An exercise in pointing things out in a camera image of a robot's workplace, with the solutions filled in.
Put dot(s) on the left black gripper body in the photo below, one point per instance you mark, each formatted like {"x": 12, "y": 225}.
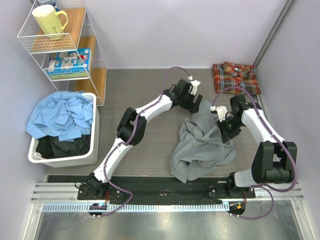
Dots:
{"x": 187, "y": 97}

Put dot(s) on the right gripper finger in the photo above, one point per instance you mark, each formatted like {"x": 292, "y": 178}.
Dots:
{"x": 235, "y": 131}
{"x": 224, "y": 133}

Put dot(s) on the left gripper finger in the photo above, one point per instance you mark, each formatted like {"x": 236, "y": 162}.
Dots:
{"x": 196, "y": 104}
{"x": 189, "y": 106}

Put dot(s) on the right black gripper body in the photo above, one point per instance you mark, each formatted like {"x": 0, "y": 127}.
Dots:
{"x": 230, "y": 122}

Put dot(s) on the grey long sleeve shirt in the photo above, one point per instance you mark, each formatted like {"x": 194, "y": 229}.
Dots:
{"x": 200, "y": 149}

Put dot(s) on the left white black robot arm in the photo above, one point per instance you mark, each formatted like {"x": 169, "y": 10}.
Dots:
{"x": 130, "y": 132}

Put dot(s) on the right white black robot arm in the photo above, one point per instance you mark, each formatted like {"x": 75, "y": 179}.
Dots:
{"x": 274, "y": 164}

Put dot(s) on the folded plaid shirt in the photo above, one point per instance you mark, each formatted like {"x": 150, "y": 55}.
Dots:
{"x": 229, "y": 74}

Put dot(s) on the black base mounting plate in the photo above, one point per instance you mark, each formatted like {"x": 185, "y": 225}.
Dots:
{"x": 166, "y": 191}

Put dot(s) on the white plastic laundry bin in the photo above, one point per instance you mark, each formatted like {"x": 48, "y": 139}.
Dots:
{"x": 90, "y": 157}

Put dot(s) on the blue picture box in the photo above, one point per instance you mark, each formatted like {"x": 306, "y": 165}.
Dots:
{"x": 69, "y": 64}

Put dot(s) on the light blue shirt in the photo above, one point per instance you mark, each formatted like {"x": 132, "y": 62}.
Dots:
{"x": 62, "y": 114}

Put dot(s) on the black garment in bin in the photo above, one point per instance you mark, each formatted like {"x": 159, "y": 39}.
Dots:
{"x": 50, "y": 147}

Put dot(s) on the yellow mug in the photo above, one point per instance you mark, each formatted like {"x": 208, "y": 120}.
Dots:
{"x": 49, "y": 21}

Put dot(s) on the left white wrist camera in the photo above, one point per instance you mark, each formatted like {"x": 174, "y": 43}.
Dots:
{"x": 194, "y": 85}

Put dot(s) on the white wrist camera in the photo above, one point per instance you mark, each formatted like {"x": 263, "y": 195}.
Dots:
{"x": 194, "y": 85}
{"x": 221, "y": 112}

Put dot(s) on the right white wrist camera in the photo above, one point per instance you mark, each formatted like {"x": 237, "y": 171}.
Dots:
{"x": 221, "y": 112}

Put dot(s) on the aluminium rail frame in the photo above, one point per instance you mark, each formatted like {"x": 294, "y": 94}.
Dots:
{"x": 61, "y": 197}

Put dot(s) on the white wire shelf rack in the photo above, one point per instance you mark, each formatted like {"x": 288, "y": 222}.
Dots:
{"x": 78, "y": 33}

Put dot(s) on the aluminium corner post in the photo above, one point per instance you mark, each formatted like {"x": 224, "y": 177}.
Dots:
{"x": 287, "y": 7}

